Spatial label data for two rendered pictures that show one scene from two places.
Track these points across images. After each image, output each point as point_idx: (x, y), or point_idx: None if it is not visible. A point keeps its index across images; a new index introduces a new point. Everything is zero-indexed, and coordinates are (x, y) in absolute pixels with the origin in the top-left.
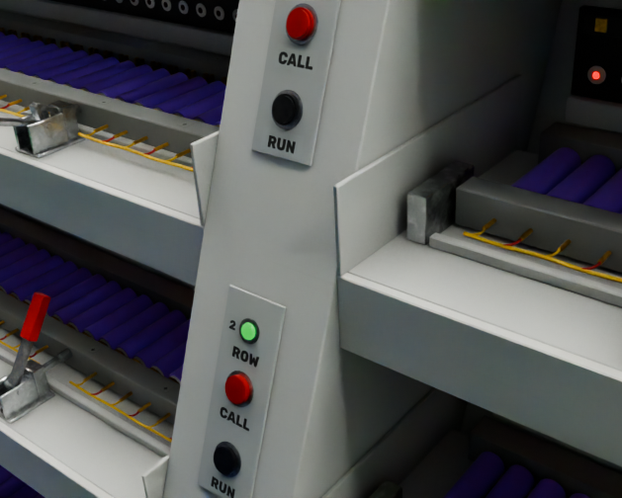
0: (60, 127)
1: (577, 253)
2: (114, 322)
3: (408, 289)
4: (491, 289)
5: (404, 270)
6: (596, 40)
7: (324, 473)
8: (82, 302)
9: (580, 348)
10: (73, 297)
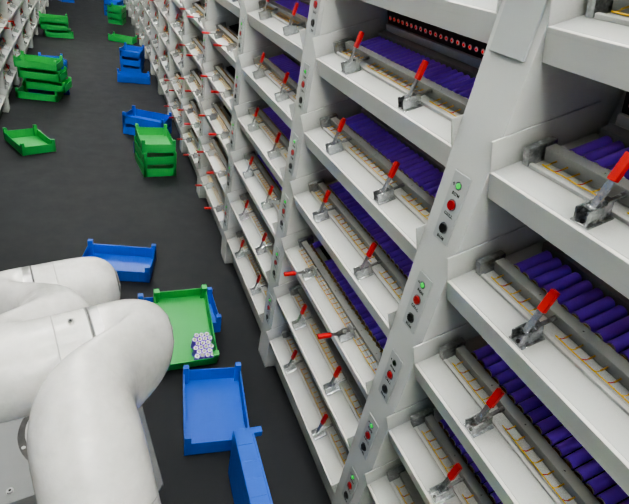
0: (348, 335)
1: (443, 450)
2: None
3: (400, 442)
4: (418, 451)
5: (403, 435)
6: None
7: (384, 460)
8: None
9: (423, 480)
10: None
